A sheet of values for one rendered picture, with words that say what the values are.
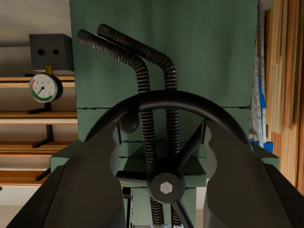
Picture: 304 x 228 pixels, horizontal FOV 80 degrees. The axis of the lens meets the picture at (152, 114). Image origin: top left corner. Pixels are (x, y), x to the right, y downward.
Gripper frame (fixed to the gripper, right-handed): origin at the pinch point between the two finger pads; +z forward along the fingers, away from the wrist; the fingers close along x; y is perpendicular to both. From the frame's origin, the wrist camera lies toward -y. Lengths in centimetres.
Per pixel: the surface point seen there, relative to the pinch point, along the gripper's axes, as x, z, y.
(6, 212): -257, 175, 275
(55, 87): -22.2, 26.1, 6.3
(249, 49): 21.5, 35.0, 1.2
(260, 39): 60, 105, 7
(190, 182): 6.3, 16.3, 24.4
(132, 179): -4.4, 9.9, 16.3
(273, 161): 29.0, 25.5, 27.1
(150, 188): -1.6, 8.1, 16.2
